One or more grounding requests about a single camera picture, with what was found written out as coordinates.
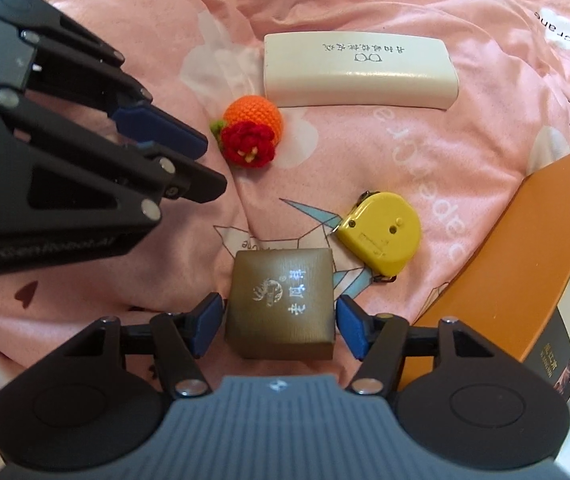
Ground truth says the small dark printed box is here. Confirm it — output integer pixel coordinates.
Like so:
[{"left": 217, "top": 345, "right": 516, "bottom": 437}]
[{"left": 532, "top": 305, "right": 570, "bottom": 402}]

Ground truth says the crochet orange with red flower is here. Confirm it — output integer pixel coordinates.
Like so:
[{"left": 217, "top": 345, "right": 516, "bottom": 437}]
[{"left": 209, "top": 96, "right": 285, "bottom": 169}]

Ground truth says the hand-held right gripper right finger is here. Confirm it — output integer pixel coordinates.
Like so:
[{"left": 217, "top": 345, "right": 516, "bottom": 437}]
[{"left": 336, "top": 294, "right": 490, "bottom": 397}]

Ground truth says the dark square box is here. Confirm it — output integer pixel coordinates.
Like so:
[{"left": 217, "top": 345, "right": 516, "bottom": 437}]
[{"left": 225, "top": 247, "right": 337, "bottom": 361}]

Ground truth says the pink printed blanket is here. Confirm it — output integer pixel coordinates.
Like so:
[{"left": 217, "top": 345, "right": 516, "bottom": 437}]
[{"left": 0, "top": 0, "right": 570, "bottom": 376}]

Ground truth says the white glasses case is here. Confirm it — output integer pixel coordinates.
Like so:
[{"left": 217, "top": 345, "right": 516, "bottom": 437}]
[{"left": 263, "top": 31, "right": 460, "bottom": 110}]

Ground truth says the yellow tape measure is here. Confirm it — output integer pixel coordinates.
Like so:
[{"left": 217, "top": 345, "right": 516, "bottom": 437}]
[{"left": 334, "top": 190, "right": 424, "bottom": 284}]

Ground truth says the orange cardboard box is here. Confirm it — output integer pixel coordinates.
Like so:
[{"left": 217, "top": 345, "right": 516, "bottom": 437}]
[{"left": 399, "top": 135, "right": 570, "bottom": 480}]

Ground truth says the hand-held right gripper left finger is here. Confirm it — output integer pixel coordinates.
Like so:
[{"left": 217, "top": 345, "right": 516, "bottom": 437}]
[{"left": 65, "top": 291, "right": 225, "bottom": 398}]

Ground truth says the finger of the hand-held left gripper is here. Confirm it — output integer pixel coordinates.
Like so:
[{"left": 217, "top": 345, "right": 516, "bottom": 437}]
[
  {"left": 0, "top": 0, "right": 209, "bottom": 159},
  {"left": 0, "top": 87, "right": 228, "bottom": 226}
]

